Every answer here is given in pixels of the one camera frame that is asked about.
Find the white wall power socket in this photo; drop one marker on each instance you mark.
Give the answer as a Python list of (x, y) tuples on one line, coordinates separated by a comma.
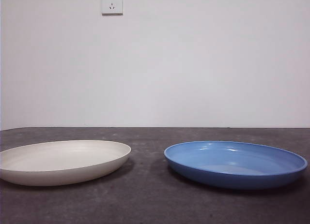
[(112, 4)]

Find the blue round plate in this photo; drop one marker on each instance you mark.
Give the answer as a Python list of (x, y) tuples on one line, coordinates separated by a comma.
[(230, 179)]

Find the white round plate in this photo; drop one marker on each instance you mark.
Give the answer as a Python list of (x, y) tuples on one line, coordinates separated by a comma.
[(60, 166)]

